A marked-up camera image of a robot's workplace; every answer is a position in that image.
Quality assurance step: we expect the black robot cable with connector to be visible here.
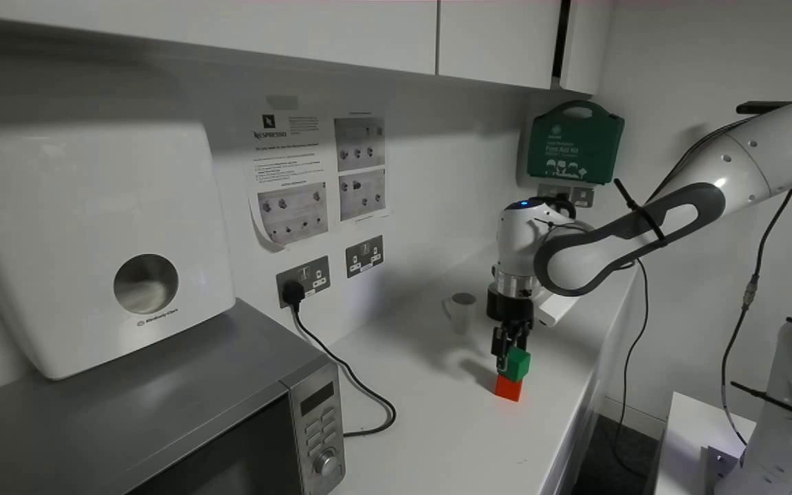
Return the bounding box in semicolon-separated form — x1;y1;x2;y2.
717;183;792;448

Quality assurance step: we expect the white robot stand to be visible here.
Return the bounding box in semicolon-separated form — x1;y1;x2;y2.
655;391;762;495

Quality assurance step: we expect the green cube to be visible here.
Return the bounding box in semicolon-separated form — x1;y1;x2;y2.
499;342;534;378

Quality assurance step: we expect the orange cube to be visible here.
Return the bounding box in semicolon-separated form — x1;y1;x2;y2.
492;370;525;403

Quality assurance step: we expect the grey microwave oven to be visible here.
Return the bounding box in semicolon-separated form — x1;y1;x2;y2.
0;298;348;495

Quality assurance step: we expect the wide white wall cabinet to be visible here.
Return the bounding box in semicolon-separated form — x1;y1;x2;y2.
0;0;439;78

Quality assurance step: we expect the wall socket with plug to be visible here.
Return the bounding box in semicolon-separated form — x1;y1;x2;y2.
275;253;332;309

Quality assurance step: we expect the green first aid box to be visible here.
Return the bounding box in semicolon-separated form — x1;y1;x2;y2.
521;95;626;188

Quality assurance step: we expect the large printed instruction sheet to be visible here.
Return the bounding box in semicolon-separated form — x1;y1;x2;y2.
246;107;336;253

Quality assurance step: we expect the wall socket without plug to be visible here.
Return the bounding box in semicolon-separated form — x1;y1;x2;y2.
343;232;387;281

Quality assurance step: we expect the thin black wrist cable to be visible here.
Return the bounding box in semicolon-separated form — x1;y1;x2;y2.
613;259;651;435

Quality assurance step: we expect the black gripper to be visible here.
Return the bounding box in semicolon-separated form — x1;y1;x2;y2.
487;287;538;363

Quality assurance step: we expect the white mug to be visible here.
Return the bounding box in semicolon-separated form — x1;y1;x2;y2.
439;287;481;334

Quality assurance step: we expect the white paper towel dispenser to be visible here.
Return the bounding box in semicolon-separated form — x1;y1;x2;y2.
0;120;238;381

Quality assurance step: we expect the black plug and cable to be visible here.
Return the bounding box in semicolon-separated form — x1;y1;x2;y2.
277;278;399;440

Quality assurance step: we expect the narrow white wall cabinet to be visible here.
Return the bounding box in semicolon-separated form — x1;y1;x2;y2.
558;0;615;95

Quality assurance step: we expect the small photo instruction sheet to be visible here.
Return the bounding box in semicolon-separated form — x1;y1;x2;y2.
332;111;387;172
336;165;391;223

